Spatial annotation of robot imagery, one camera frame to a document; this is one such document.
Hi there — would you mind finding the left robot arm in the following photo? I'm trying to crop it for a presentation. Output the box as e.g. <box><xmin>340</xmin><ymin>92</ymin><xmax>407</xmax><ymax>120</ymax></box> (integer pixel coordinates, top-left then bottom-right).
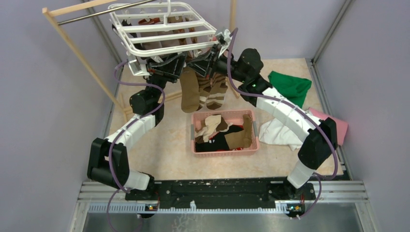
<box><xmin>87</xmin><ymin>52</ymin><xmax>188</xmax><ymax>200</ymax></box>

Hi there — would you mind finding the orange brown argyle sock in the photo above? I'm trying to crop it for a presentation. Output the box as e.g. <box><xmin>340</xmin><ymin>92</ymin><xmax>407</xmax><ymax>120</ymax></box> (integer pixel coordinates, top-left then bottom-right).
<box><xmin>173</xmin><ymin>16</ymin><xmax>201</xmax><ymax>58</ymax></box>

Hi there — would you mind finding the pink plastic basket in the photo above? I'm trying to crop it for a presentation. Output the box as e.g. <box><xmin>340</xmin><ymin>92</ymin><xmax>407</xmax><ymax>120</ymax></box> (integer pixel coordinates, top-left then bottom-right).
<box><xmin>191</xmin><ymin>110</ymin><xmax>260</xmax><ymax>157</ymax></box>

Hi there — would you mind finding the pile of socks in basket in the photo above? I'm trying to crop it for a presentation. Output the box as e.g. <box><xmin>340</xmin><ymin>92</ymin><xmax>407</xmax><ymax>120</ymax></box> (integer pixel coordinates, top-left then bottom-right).
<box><xmin>194</xmin><ymin>114</ymin><xmax>253</xmax><ymax>153</ymax></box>

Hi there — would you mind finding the white plastic clip hanger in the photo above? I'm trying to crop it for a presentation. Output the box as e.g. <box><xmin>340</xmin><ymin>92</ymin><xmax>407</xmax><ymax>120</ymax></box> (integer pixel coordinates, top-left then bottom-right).
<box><xmin>108</xmin><ymin>0</ymin><xmax>217</xmax><ymax>60</ymax></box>

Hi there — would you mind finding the black hanging sock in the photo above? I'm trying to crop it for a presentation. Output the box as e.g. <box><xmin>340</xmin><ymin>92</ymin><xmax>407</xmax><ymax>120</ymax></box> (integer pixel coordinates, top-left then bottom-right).
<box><xmin>111</xmin><ymin>19</ymin><xmax>145</xmax><ymax>50</ymax></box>

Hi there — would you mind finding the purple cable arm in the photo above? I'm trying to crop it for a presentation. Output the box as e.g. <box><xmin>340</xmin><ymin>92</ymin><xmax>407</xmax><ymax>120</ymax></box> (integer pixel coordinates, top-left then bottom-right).
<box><xmin>225</xmin><ymin>28</ymin><xmax>339</xmax><ymax>220</ymax></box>
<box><xmin>105</xmin><ymin>60</ymin><xmax>166</xmax><ymax>232</ymax></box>

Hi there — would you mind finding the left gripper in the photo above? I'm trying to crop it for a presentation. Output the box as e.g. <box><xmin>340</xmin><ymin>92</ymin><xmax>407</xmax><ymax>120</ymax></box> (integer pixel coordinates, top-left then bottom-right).
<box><xmin>145</xmin><ymin>48</ymin><xmax>188</xmax><ymax>104</ymax></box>

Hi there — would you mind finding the green shirt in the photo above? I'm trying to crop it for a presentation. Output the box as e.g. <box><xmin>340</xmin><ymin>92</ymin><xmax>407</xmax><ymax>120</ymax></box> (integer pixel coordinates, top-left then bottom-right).
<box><xmin>268</xmin><ymin>71</ymin><xmax>312</xmax><ymax>108</ymax></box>

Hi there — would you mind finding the wooden clothes rack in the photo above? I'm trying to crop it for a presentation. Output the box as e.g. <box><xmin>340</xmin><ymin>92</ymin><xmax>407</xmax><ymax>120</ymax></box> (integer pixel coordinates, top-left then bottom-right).
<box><xmin>42</xmin><ymin>0</ymin><xmax>237</xmax><ymax>120</ymax></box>

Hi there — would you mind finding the brown striped sock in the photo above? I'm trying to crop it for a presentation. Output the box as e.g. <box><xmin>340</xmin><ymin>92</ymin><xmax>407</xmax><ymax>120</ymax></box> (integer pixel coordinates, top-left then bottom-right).
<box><xmin>206</xmin><ymin>74</ymin><xmax>228</xmax><ymax>110</ymax></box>
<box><xmin>196</xmin><ymin>74</ymin><xmax>211</xmax><ymax>111</ymax></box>

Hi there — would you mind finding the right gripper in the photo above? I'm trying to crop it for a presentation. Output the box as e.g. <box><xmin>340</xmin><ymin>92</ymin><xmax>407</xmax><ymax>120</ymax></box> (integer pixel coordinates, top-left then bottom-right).
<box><xmin>185</xmin><ymin>44</ymin><xmax>248</xmax><ymax>84</ymax></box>

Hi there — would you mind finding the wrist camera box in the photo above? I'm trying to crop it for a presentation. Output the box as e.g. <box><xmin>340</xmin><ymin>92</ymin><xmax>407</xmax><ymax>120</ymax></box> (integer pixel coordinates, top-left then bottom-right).
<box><xmin>128</xmin><ymin>55</ymin><xmax>149</xmax><ymax>76</ymax></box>
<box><xmin>215</xmin><ymin>29</ymin><xmax>232</xmax><ymax>46</ymax></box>

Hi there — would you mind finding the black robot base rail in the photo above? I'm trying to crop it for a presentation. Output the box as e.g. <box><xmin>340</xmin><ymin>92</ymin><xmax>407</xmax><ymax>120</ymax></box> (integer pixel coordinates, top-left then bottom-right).
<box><xmin>80</xmin><ymin>177</ymin><xmax>369</xmax><ymax>220</ymax></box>

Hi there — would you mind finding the white cloth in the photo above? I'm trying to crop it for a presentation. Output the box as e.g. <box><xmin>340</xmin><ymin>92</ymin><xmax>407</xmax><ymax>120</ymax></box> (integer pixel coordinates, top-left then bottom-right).
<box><xmin>259</xmin><ymin>118</ymin><xmax>303</xmax><ymax>151</ymax></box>

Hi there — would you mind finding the pink cloth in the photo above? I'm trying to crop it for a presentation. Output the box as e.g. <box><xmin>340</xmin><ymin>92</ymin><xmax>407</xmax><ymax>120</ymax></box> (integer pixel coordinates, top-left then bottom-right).
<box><xmin>308</xmin><ymin>107</ymin><xmax>349</xmax><ymax>146</ymax></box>

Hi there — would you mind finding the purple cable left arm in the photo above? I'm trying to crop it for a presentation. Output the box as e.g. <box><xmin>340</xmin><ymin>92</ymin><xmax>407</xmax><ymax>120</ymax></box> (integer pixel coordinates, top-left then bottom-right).
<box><xmin>105</xmin><ymin>60</ymin><xmax>166</xmax><ymax>232</ymax></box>

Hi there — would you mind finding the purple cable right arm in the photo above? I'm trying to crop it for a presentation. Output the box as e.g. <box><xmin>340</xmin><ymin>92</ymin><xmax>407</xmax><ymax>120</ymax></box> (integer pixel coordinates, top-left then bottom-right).
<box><xmin>225</xmin><ymin>28</ymin><xmax>339</xmax><ymax>220</ymax></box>

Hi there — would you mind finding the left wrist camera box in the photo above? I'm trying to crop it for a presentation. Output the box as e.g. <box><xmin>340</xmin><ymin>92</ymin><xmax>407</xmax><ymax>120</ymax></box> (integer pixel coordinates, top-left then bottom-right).
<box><xmin>128</xmin><ymin>55</ymin><xmax>149</xmax><ymax>76</ymax></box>

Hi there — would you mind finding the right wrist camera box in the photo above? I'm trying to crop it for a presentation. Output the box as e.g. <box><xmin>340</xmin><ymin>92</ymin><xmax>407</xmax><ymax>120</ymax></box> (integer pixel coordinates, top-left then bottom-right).
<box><xmin>215</xmin><ymin>29</ymin><xmax>232</xmax><ymax>46</ymax></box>

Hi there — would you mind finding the plain tan brown sock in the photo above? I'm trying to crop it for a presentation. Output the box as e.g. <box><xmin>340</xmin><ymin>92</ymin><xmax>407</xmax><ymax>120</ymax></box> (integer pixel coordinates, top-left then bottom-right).
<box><xmin>179</xmin><ymin>67</ymin><xmax>200</xmax><ymax>113</ymax></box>

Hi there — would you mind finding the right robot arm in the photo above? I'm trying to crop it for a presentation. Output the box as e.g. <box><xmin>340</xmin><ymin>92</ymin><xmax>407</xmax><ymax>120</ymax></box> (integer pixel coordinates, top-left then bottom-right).
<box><xmin>187</xmin><ymin>47</ymin><xmax>338</xmax><ymax>199</ymax></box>

